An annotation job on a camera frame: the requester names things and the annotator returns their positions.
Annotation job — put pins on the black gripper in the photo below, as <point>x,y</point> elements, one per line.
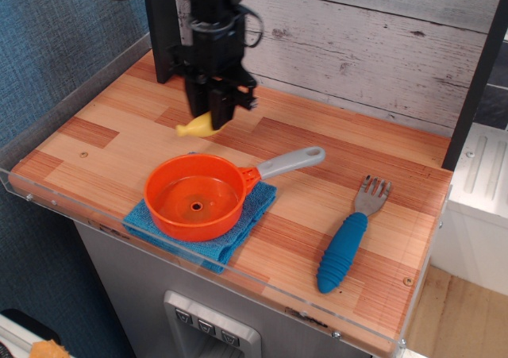
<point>215,79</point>

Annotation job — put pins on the orange sponge item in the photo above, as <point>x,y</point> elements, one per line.
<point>48,349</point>

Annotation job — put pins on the clear acrylic guard rail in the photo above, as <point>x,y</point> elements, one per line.
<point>90,157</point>

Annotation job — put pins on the grey toy fridge cabinet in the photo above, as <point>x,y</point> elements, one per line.
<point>136,281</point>

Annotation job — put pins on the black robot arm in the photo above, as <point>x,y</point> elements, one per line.
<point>223,11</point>

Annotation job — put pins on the orange pot with grey handle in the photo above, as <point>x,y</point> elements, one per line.
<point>199,197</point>

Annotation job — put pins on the silver dispenser button panel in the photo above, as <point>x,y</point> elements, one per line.
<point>200,331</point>

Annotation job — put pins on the fork with blue handle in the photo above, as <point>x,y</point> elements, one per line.
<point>337,259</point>

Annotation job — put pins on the yellow toy banana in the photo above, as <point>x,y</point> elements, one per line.
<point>200,126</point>

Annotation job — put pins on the black left upright post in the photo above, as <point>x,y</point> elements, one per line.
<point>163,23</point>

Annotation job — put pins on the black upright post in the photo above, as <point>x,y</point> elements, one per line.
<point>482,73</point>
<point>163,23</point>

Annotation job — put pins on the black right upright post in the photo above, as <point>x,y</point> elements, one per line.
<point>482,73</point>

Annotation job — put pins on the blue folded cloth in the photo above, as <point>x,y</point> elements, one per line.
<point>213,254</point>

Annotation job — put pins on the white ribbed appliance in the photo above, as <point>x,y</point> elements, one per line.
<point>471,239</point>

